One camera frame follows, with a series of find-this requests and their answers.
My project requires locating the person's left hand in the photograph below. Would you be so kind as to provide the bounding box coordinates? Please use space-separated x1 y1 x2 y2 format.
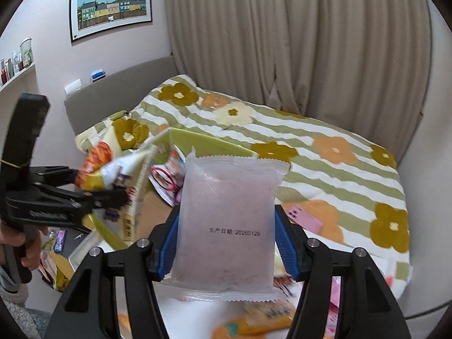
0 225 49 272

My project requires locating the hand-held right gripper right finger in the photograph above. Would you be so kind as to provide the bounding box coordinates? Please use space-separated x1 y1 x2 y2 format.
273 205 412 339

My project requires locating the white wall shelf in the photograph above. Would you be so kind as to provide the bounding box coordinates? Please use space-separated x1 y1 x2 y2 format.
0 63 38 94

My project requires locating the white persimmon print sheet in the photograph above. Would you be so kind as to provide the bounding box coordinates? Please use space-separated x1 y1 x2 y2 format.
95 240 341 339

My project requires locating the green cardboard box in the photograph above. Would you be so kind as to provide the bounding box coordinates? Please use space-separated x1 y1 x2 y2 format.
53 129 258 290

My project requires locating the white red-circle snack packet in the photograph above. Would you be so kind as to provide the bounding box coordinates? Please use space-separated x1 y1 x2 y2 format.
150 147 186 206

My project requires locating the grey bed headboard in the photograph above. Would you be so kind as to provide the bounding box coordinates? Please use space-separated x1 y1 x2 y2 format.
64 55 177 138

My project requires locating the smartphone with lit screen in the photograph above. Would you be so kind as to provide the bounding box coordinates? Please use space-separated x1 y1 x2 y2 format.
53 229 67 254

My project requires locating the white wall switch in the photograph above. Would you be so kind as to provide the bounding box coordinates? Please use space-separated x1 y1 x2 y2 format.
64 79 84 96

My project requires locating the pink smartphone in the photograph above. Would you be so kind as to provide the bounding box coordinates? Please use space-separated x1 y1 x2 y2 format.
288 203 324 236

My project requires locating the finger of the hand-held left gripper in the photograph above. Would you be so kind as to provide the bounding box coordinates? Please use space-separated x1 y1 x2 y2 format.
30 165 80 188
31 188 128 227

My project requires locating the beige curtain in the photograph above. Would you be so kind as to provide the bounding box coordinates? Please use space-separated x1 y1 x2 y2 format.
162 0 433 164

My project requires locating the white printed cup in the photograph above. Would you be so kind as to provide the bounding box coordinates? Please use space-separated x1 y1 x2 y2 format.
19 37 35 70

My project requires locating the framed houses picture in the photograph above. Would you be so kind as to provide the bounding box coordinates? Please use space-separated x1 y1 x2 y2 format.
69 0 153 45

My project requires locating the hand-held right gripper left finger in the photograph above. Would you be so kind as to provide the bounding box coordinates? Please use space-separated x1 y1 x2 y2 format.
44 205 184 339

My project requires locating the person's left forearm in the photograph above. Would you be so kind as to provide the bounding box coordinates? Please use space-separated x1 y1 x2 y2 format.
0 265 29 304

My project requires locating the fluffy grey rug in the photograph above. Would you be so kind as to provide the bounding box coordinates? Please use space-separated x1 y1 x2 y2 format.
0 288 48 339

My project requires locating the pale pink snack packet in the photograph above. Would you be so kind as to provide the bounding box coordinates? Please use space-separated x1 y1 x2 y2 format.
160 146 291 302

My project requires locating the row of small shelf containers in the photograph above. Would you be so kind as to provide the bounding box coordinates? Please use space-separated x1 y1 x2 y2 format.
0 51 25 86

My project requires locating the striped floral blanket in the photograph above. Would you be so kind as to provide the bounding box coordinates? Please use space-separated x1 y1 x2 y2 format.
76 74 414 292

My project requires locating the white yellow orange snack packet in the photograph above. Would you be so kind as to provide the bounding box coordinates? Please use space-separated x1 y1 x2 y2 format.
76 129 172 245

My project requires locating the pink striped snack packet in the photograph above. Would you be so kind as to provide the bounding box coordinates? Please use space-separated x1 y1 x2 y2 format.
324 275 342 339

